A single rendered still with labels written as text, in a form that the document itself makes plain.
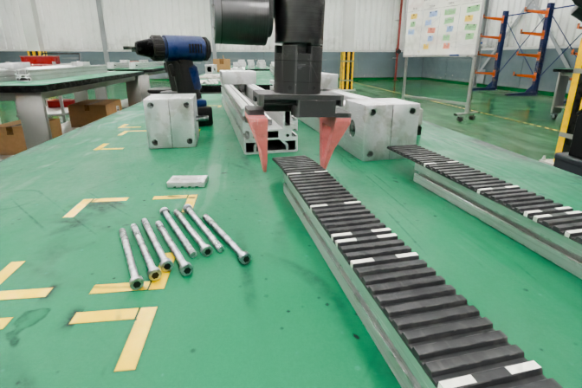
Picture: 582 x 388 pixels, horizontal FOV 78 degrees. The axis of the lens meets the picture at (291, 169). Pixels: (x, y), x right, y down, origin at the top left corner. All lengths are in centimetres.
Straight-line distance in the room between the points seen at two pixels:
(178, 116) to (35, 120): 231
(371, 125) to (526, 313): 39
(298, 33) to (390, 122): 27
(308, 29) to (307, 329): 30
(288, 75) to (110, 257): 26
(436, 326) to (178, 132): 61
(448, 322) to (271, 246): 18
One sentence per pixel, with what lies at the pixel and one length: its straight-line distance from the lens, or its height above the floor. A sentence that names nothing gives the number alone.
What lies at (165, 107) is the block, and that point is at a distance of 73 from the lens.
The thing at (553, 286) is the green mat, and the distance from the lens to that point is 36.
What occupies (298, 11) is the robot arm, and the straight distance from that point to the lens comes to 42.
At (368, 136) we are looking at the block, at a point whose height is 82.
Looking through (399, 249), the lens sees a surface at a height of 81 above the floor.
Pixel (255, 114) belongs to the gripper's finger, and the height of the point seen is 88.
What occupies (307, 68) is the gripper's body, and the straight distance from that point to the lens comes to 42.
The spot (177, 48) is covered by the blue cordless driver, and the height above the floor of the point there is 97.
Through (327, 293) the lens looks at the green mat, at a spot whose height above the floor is 78.
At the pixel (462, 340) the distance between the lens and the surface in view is 22.
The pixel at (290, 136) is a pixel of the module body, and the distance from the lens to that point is 66.
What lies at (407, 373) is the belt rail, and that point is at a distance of 22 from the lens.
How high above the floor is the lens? 95
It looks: 17 degrees down
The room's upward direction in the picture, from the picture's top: straight up
